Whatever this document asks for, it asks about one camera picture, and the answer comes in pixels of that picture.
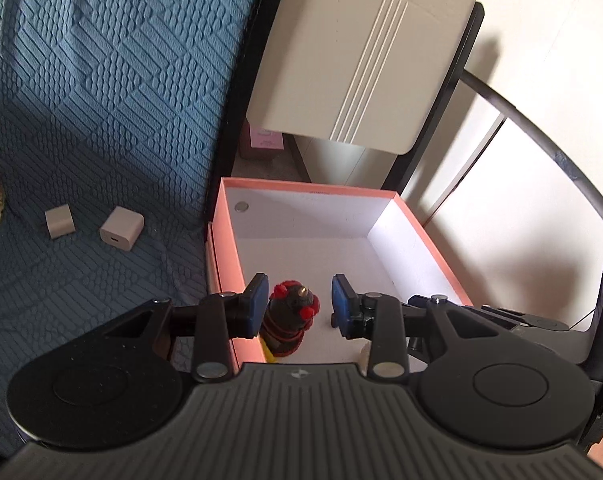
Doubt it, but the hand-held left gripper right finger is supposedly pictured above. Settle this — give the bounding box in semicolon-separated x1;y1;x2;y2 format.
330;273;483;382

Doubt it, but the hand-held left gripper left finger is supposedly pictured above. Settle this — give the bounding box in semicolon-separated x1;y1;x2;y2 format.
99;272;272;383

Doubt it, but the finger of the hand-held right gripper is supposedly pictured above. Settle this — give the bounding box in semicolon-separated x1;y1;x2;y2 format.
479;305;575;334

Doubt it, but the red and black toy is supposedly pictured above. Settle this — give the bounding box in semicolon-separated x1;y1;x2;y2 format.
258;280;319;359

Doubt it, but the pink shoe box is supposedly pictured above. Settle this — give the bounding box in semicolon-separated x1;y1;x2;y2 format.
204;176;478;367

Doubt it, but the white charger cube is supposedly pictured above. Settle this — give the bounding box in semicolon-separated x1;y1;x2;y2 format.
44;204;76;240
99;205;145;247

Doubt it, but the pink carton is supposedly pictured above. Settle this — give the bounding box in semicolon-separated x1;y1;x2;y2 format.
245;120;287;154

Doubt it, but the black curved tube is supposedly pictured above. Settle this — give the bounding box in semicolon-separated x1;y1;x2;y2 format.
460;70;603;247

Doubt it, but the blue textured chair cover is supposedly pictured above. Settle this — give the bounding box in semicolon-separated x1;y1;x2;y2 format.
0;0;277;461

